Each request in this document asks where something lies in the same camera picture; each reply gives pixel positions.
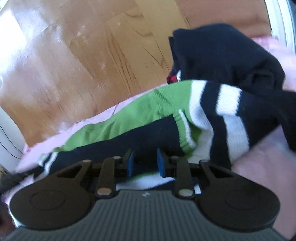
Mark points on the green striped knit sweater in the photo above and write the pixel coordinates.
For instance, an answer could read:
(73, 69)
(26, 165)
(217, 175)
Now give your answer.
(198, 118)

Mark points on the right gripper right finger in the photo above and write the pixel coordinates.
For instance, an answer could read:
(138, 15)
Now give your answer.
(178, 168)

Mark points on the black knit garment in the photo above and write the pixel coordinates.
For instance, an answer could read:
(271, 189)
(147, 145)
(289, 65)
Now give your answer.
(223, 54)

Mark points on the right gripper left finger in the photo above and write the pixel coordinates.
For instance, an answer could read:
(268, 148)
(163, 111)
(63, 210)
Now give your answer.
(111, 169)

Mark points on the red black patterned cloth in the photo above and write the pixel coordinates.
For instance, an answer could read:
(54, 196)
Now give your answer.
(173, 77)

